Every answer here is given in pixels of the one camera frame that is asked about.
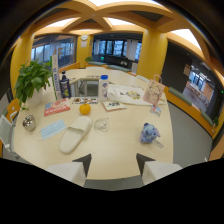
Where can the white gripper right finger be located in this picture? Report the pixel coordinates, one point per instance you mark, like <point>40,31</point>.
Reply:
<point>156,170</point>

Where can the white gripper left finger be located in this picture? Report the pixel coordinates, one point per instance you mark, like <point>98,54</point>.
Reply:
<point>71,171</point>

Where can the white slipper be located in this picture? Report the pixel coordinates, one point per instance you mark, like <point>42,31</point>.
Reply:
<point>75,134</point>

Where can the blue plush toy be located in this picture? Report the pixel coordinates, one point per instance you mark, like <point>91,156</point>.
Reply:
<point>149,133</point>

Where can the blue face mask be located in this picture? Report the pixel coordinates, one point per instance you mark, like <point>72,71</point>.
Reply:
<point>52,129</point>

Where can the clear plastic wrapper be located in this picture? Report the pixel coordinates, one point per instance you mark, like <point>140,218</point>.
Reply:
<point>101,125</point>

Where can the orange fruit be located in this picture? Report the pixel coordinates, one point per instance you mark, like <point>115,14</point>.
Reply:
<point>85,109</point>

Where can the silver metal cup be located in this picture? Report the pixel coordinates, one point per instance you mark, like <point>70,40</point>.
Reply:
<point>29,122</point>

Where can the red printed booklet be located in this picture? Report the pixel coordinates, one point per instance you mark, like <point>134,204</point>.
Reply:
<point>56,107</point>

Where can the flat colourful paint box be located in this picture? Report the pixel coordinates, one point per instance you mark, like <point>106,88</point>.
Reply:
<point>85,100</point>

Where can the small printed card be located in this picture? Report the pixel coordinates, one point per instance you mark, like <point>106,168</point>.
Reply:
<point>113,105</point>

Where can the pink floral paper bag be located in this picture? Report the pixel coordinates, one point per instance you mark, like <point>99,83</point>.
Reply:
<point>153,91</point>

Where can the white printed tote bag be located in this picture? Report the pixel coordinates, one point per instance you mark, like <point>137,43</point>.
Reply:
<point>128,94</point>

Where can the dark blue pump bottle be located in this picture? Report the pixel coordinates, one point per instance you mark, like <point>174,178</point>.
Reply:
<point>65,87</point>

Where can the orange chair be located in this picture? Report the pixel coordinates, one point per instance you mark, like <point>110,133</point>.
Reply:
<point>12,109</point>

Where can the white bottle blue cap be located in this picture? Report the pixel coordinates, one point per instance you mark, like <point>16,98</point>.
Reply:
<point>103,88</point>

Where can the tall white green box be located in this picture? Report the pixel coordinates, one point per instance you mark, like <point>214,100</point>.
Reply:
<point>55,77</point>

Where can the green potted plant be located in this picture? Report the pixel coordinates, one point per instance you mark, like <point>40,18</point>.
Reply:
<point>31,81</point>

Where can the round wall clock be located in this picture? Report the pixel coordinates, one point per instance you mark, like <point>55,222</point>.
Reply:
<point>84,37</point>

